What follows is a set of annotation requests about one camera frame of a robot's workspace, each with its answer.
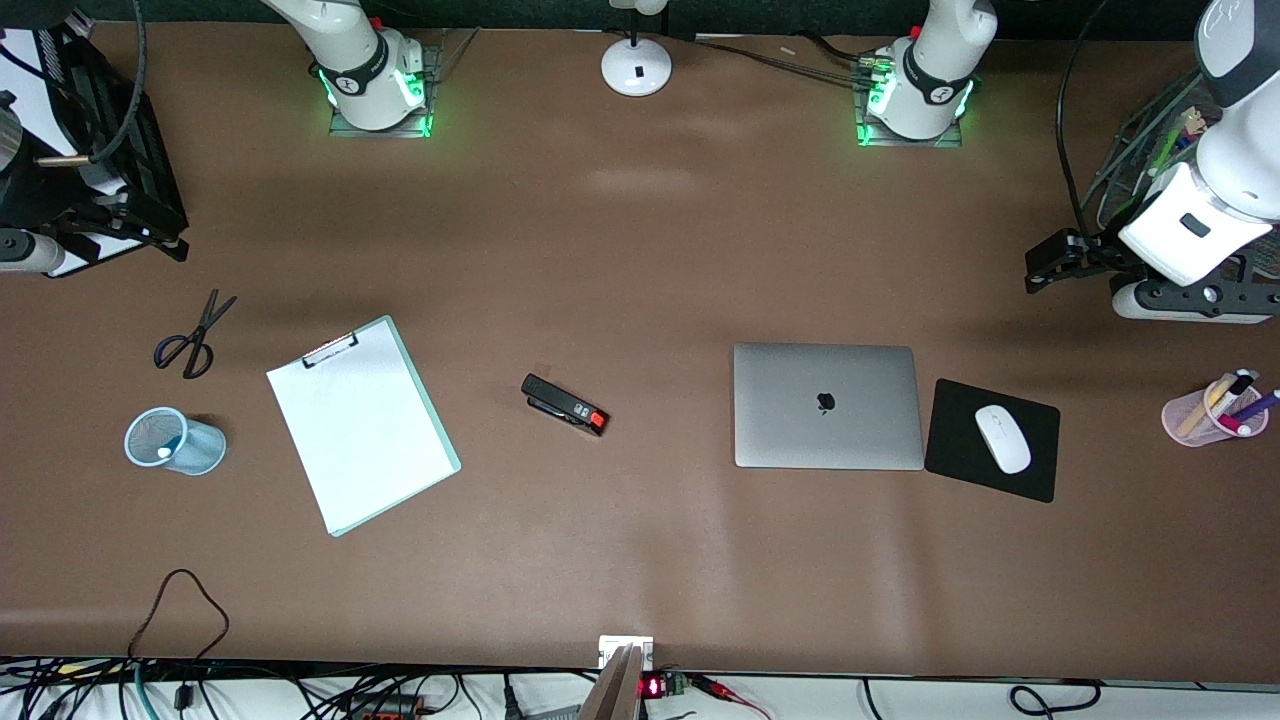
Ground brown wooden post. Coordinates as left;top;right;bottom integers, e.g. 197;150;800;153
578;643;647;720

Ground white computer mouse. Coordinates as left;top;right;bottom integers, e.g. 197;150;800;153
974;404;1033;475

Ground red clip lead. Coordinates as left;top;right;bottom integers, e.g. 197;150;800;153
690;674;773;720

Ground black red stapler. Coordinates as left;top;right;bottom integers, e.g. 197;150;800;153
520;373;610;438

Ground black mouse pad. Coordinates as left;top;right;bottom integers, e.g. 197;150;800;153
923;377;1062;504

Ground small white box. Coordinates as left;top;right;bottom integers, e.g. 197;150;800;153
598;635;655;671

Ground black cable tangle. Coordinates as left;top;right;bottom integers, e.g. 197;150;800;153
0;655;601;720

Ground pink translucent pen cup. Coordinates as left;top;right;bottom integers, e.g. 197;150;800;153
1161;375;1271;449

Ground black mesh desk organizer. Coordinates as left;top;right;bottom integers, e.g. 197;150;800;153
1085;70;1280;281

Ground black red power strip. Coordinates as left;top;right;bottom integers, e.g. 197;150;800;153
345;693;436;720

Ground white paper sheet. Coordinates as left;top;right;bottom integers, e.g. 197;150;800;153
266;322;453;534

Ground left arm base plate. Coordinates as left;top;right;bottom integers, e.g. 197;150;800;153
856;55;968;149

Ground thin black looped cable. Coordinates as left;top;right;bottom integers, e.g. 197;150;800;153
127;568;232;663

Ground black scissors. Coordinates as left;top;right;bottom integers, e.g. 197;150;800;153
153;289;239;381

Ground black base cable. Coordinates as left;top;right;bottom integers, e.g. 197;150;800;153
690;36;873;83

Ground grey cable with brass plug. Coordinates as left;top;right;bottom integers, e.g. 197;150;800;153
33;0;147;166

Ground silver laptop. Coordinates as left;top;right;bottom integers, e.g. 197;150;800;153
733;343;926;471

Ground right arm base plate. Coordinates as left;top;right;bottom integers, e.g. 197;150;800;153
328;28;479;139

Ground black coiled cable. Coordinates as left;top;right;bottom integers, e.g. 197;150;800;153
1005;680;1106;720

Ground green marker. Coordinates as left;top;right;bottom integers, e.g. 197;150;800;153
1160;106;1201;167

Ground black paper tray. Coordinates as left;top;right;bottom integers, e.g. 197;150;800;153
0;20;191;279

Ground white marker with black cap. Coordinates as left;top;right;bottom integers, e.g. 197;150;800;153
1213;368;1259;419

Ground blue mesh pen cup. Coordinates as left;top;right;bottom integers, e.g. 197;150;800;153
123;406;228;477

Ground yellow highlighter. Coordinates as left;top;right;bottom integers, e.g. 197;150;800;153
1178;376;1236;438

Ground purple marker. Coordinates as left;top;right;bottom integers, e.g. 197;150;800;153
1228;388;1280;429

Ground white round lamp base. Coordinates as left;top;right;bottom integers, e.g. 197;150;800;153
600;0;674;99

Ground mint green clipboard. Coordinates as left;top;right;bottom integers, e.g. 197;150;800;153
265;315;463;539

